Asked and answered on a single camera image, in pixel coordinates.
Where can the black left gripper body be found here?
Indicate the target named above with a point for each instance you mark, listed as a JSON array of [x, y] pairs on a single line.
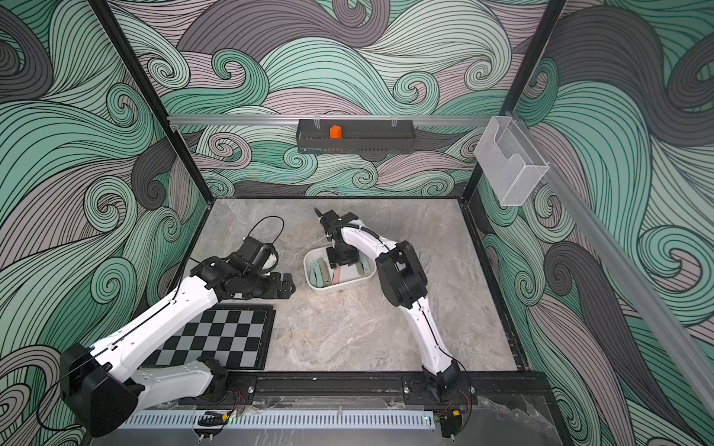
[[273, 291]]

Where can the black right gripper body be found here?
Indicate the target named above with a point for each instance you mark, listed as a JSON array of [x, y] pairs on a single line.
[[345, 254]]

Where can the white storage box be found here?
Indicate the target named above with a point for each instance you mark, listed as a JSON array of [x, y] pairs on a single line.
[[322, 278]]

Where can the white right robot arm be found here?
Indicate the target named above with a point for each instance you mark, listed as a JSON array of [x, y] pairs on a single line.
[[403, 283]]

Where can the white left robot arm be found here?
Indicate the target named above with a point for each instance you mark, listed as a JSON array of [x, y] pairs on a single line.
[[102, 384]]

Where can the black white checkerboard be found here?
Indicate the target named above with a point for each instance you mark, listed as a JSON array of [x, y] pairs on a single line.
[[238, 337]]

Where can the orange block on shelf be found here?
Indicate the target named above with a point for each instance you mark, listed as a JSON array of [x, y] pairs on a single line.
[[336, 132]]

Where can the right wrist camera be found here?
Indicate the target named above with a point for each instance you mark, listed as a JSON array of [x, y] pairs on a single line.
[[331, 221]]

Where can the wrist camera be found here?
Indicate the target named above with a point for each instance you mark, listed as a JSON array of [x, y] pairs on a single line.
[[331, 221], [257, 257]]

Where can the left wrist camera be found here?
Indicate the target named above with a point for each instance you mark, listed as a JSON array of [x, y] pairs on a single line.
[[257, 257]]

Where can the black wall shelf tray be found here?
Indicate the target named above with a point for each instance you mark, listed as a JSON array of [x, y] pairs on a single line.
[[365, 138]]

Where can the white slotted cable duct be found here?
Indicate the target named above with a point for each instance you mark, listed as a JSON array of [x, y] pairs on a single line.
[[289, 419]]

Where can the aluminium wall rail back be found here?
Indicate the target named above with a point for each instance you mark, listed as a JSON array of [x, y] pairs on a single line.
[[254, 119]]

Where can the aluminium wall rail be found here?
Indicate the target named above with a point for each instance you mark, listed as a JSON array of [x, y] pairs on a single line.
[[692, 362], [254, 119]]

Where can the clear acrylic wall holder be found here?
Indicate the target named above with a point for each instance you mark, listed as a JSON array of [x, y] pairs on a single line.
[[510, 160]]

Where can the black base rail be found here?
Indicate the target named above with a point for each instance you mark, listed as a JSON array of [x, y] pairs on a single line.
[[411, 388]]

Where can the black corner frame post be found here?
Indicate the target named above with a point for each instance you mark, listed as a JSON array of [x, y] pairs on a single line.
[[125, 51]]

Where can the black right corner post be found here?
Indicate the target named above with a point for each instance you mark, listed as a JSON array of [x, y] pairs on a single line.
[[531, 49]]

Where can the aluminium wall rail right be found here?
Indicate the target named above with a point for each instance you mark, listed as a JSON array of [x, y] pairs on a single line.
[[692, 362]]

